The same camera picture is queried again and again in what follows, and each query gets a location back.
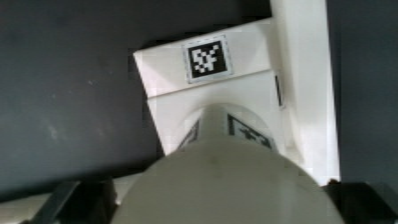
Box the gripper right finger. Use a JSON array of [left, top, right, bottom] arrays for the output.
[[323, 180, 398, 224]]

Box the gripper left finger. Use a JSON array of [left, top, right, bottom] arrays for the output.
[[19, 179, 117, 224]]

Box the white lamp bulb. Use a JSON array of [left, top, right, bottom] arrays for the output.
[[112, 104, 344, 224]]

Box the white lamp base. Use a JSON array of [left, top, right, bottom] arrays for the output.
[[133, 19, 286, 151]]

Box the white U-shaped fence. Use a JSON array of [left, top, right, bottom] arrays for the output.
[[0, 0, 339, 224]]

